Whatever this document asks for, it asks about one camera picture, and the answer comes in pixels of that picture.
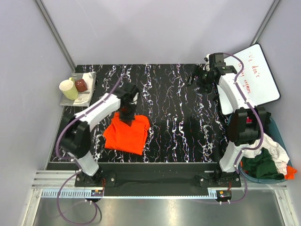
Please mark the dark red cube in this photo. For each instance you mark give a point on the dark red cube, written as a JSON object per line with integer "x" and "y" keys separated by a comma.
{"x": 81, "y": 85}

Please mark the orange t shirt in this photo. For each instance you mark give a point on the orange t shirt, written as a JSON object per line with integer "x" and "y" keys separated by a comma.
{"x": 127, "y": 138}
{"x": 290, "y": 173}

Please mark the white whiteboard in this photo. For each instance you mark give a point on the white whiteboard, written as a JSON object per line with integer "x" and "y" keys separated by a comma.
{"x": 256, "y": 81}

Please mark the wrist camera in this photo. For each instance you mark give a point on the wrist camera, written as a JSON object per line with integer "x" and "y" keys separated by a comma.
{"x": 213, "y": 60}
{"x": 132, "y": 93}

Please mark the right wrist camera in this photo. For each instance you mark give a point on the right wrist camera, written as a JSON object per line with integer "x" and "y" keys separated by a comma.
{"x": 213, "y": 60}

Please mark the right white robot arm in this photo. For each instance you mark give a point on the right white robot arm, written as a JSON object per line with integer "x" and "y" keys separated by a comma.
{"x": 221, "y": 177}

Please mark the cream yellow mug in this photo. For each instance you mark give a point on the cream yellow mug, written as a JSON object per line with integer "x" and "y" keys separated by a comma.
{"x": 69, "y": 89}

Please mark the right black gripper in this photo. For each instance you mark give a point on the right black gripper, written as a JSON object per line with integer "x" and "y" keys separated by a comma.
{"x": 197, "y": 71}

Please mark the teal laundry basket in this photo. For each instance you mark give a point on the teal laundry basket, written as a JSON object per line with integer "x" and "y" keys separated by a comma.
{"x": 244, "y": 136}

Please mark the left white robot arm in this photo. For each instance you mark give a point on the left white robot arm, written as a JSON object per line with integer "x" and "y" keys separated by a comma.
{"x": 75, "y": 138}

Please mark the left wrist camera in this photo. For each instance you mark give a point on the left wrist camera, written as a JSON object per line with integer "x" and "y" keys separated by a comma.
{"x": 132, "y": 93}

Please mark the magenta t shirt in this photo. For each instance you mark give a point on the magenta t shirt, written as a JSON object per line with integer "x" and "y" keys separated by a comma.
{"x": 249, "y": 120}

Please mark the white t shirt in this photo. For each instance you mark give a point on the white t shirt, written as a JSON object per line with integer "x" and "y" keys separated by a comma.
{"x": 276, "y": 151}

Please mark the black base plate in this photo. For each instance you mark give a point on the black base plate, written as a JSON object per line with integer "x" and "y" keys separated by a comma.
{"x": 158, "y": 179}

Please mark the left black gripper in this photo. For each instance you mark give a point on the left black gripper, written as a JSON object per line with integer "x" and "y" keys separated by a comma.
{"x": 128, "y": 119}

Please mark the dark green t shirt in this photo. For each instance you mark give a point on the dark green t shirt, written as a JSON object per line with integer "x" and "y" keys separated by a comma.
{"x": 261, "y": 167}

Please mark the grey booklet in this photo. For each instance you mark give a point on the grey booklet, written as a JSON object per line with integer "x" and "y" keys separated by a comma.
{"x": 84, "y": 98}

